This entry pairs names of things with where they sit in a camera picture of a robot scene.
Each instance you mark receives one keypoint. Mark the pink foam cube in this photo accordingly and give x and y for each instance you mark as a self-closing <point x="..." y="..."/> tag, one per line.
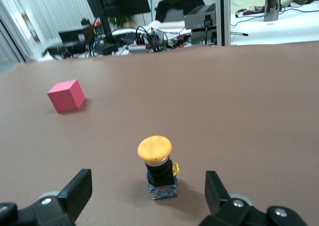
<point x="66" y="96"/>

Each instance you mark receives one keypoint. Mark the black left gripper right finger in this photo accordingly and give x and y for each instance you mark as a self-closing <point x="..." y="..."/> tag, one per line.
<point x="216" y="196"/>

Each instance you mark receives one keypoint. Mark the yellow-capped push button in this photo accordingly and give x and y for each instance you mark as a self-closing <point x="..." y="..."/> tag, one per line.
<point x="154" y="148"/>

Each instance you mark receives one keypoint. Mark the brown table cover cloth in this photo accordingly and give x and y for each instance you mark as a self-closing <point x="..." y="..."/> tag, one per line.
<point x="199" y="98"/>

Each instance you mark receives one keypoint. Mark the chrome monitor stand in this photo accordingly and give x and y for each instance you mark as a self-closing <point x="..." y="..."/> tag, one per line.
<point x="272" y="6"/>

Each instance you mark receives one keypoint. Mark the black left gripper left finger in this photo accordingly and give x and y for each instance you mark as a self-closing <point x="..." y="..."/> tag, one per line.
<point x="74" y="193"/>

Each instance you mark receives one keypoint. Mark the black equipment box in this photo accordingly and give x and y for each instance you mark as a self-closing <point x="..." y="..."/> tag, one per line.
<point x="74" y="34"/>

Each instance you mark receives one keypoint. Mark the black office chair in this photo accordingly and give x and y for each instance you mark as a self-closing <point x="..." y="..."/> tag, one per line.
<point x="179" y="4"/>

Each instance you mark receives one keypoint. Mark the grey power strip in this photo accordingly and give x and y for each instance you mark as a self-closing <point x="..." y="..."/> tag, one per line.
<point x="136" y="48"/>

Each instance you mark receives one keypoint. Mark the grey computer box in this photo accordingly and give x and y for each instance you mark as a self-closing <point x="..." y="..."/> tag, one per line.
<point x="199" y="21"/>

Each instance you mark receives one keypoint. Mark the aluminium frame post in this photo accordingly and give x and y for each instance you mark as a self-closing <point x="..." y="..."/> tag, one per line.
<point x="223" y="16"/>

